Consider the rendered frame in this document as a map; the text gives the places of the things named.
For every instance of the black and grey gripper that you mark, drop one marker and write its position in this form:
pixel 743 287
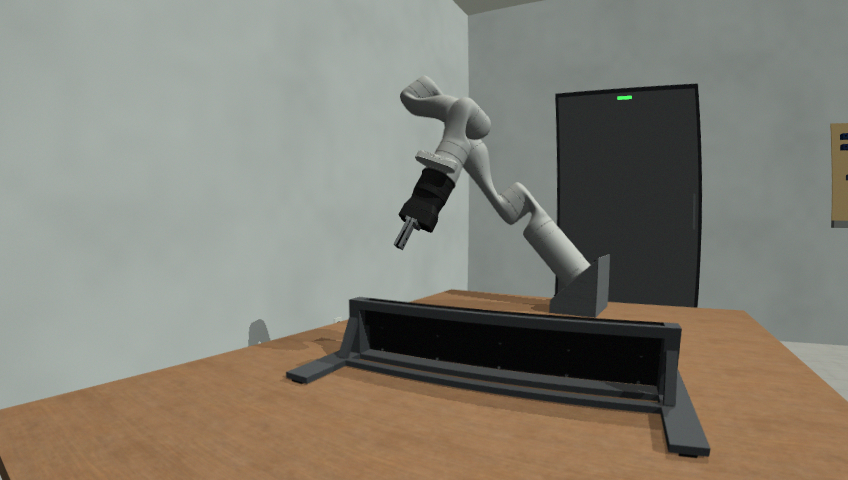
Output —
pixel 430 193

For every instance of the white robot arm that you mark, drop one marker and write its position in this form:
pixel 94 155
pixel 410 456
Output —
pixel 557 251

